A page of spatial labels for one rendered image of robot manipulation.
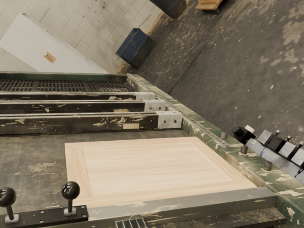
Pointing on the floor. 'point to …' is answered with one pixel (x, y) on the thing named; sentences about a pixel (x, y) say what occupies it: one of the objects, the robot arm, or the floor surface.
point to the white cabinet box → (44, 48)
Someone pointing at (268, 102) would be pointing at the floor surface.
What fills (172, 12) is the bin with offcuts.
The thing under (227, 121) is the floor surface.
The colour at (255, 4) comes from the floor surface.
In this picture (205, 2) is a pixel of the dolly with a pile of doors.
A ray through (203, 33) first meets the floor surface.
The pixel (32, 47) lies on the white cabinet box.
